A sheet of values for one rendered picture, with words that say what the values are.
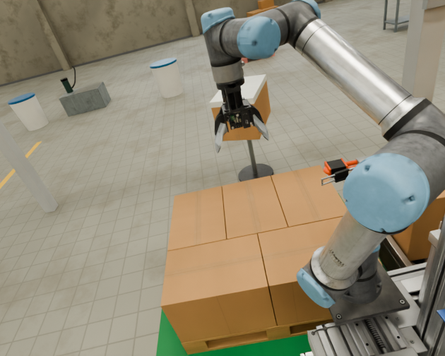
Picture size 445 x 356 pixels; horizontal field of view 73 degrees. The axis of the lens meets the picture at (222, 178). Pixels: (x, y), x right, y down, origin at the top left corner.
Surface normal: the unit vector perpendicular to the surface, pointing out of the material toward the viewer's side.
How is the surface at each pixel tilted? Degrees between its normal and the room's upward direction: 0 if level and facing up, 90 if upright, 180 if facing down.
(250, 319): 90
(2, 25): 90
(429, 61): 90
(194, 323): 90
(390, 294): 0
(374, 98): 69
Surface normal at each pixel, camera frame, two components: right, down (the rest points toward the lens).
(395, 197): -0.78, 0.41
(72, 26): 0.11, 0.54
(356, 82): -0.66, 0.23
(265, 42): 0.58, 0.35
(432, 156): 0.14, -0.48
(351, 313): -0.22, -0.80
